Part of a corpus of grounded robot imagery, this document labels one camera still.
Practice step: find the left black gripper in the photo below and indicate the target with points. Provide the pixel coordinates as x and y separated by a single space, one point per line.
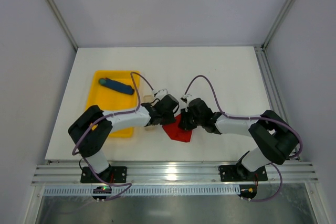
163 119

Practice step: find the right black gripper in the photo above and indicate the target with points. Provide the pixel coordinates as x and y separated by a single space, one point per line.
185 120

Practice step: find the red paper napkin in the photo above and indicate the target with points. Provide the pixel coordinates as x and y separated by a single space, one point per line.
175 133

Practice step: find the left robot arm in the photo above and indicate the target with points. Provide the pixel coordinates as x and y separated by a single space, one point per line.
90 131

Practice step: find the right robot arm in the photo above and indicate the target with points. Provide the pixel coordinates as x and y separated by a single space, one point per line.
274 138

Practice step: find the yellow plastic tray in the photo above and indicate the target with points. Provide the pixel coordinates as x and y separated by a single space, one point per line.
108 99

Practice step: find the blue pouch in tray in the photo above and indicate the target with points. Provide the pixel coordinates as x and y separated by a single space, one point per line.
119 87

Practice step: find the right controller board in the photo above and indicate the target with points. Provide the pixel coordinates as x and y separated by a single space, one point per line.
247 191

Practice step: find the controller board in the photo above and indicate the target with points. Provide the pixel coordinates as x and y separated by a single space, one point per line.
101 193
247 191

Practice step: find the left controller board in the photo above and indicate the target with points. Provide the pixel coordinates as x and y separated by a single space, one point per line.
101 193

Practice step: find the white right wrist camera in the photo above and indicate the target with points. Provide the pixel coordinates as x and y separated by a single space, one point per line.
186 99

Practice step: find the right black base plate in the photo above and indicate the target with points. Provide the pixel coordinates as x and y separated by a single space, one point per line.
234 173

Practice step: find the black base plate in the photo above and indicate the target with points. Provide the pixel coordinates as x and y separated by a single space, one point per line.
234 173
113 174

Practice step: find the slotted cable duct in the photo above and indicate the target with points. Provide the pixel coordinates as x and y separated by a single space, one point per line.
146 190

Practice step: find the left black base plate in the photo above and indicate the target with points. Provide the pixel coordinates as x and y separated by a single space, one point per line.
113 174

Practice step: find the right aluminium side rail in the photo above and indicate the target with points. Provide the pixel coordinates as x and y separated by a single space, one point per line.
271 88

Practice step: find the aluminium front rail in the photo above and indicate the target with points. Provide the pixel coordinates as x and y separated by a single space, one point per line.
68 173

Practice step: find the left aluminium frame post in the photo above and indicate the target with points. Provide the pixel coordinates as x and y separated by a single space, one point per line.
61 21

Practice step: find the aluminium frame post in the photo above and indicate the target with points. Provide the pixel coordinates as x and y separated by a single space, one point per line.
61 21
286 7

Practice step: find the right aluminium frame post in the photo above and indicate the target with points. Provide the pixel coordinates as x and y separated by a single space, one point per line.
286 7

